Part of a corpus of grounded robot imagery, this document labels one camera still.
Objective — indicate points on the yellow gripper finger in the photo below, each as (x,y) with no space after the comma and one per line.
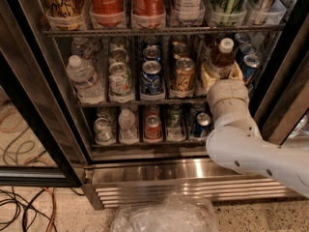
(208,76)
(236,72)

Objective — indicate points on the tea bottle with white cap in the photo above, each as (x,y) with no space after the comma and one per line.
(221,59)

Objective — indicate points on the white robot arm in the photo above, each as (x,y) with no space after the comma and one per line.
(236,143)

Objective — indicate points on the blue can bottom shelf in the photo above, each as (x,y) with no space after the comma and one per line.
(201,126)

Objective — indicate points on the green striped can top shelf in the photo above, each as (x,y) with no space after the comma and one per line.
(227,12)

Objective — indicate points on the red can bottom shelf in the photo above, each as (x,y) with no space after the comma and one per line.
(153,129)

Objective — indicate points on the small water bottle bottom shelf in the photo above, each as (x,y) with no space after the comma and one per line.
(128,128)

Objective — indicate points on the stainless steel fridge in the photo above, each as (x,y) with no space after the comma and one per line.
(146,172)

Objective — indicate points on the green white can bottom shelf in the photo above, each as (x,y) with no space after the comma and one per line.
(103,131)

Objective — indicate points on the clear water bottle middle shelf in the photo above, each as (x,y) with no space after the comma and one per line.
(85,79)

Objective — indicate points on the fridge sliding glass door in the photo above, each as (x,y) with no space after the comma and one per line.
(33,76)

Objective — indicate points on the blue energy can front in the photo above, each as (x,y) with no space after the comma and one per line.
(249,66)

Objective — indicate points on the orange lacroix can front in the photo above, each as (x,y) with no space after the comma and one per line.
(183,74)

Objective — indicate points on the blue pepsi can front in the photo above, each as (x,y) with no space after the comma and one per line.
(151,78)

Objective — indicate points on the green white can front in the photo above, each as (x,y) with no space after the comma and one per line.
(119,79)

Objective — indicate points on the red coca-cola can right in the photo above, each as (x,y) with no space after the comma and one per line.
(148,12)

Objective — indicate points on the red coca-cola can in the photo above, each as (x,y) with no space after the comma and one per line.
(106,11)
(148,12)

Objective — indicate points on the red coca-cola can left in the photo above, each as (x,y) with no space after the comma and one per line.
(106,11)

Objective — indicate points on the clear plastic bag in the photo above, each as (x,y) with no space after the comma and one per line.
(176,213)

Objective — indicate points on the middle wire shelf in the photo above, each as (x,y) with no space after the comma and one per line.
(113,103)

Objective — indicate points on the wire shelf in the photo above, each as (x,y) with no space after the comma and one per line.
(113,103)
(162,31)

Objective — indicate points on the top wire shelf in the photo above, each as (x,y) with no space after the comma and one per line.
(162,31)

